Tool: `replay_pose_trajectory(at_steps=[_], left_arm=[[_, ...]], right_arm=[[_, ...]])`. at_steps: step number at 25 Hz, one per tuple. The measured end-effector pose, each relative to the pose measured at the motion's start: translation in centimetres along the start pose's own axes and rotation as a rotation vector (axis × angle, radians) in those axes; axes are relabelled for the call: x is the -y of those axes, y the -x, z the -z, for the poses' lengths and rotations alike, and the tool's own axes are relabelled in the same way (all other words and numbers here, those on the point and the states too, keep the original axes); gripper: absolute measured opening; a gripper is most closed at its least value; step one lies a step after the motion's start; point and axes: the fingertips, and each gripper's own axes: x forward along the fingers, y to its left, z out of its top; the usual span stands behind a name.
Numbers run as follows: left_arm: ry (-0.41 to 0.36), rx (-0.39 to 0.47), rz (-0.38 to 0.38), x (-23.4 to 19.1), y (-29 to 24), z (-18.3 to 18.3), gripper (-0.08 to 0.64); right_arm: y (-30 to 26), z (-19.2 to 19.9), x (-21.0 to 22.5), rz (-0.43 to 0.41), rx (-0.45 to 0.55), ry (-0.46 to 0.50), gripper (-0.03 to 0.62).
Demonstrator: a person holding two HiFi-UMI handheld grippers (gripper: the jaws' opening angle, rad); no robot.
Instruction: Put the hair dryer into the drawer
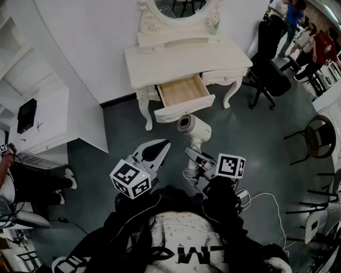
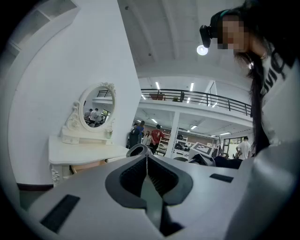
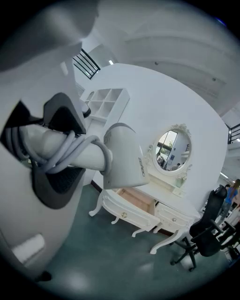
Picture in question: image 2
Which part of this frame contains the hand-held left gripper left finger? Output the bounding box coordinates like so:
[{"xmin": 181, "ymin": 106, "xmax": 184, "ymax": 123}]
[{"xmin": 27, "ymin": 154, "xmax": 163, "ymax": 240}]

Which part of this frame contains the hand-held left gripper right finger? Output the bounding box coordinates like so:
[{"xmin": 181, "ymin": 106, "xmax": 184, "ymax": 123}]
[{"xmin": 147, "ymin": 154, "xmax": 249, "ymax": 240}]

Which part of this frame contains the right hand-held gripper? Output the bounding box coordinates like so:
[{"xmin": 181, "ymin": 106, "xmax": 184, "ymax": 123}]
[{"xmin": 187, "ymin": 141, "xmax": 220, "ymax": 167}]

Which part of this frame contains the large white wooden drawer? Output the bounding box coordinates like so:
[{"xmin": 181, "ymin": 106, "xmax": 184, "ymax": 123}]
[{"xmin": 69, "ymin": 159, "xmax": 108, "ymax": 175}]

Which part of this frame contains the white dressing table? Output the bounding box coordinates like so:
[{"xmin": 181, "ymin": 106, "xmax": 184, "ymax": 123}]
[{"xmin": 48, "ymin": 135, "xmax": 131, "ymax": 188}]

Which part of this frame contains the white shelf rack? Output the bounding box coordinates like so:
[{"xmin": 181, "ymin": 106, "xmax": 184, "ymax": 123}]
[{"xmin": 174, "ymin": 137, "xmax": 190, "ymax": 158}]

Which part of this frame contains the row of ceiling light strips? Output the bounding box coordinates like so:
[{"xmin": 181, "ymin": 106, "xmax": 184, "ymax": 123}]
[{"xmin": 140, "ymin": 82, "xmax": 232, "ymax": 136}]

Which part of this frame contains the black metal railing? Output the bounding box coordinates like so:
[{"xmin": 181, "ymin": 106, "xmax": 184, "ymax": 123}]
[{"xmin": 140, "ymin": 88, "xmax": 253, "ymax": 117}]

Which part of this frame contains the ornate white oval mirror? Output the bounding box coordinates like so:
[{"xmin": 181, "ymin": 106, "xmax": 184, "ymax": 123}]
[{"xmin": 61, "ymin": 82, "xmax": 117, "ymax": 145}]

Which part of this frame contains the white printed shirt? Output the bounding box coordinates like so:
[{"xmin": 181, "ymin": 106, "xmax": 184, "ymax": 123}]
[{"xmin": 260, "ymin": 46, "xmax": 300, "ymax": 146}]

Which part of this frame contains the round ceiling lamp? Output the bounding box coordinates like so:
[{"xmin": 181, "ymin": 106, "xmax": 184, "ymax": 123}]
[{"xmin": 196, "ymin": 44, "xmax": 209, "ymax": 56}]

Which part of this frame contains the white open shelf cabinet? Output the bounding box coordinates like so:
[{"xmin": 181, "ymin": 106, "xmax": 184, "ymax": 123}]
[{"xmin": 9, "ymin": 0, "xmax": 79, "ymax": 54}]

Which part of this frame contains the black head camera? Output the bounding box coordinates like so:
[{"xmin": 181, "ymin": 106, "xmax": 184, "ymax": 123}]
[{"xmin": 199, "ymin": 24, "xmax": 218, "ymax": 49}]

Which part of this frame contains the dark green head strap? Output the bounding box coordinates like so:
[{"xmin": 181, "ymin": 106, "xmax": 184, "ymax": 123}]
[{"xmin": 210, "ymin": 9, "xmax": 235, "ymax": 26}]

